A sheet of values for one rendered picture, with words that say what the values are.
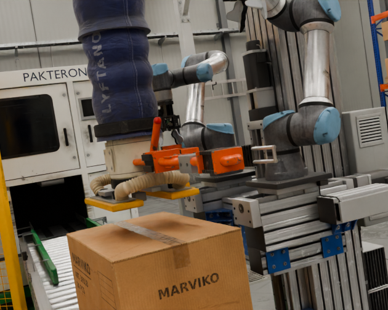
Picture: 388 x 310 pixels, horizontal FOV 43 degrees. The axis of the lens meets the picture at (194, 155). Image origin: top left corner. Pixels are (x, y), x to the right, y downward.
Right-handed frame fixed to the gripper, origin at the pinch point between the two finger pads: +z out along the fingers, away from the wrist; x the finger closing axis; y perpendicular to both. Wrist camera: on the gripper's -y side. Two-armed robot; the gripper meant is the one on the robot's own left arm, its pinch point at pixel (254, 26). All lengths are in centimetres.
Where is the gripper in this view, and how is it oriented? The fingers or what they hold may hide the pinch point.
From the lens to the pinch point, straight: 145.8
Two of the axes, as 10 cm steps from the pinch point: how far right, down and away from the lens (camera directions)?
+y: -9.2, 1.6, -3.7
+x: 3.7, -0.1, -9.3
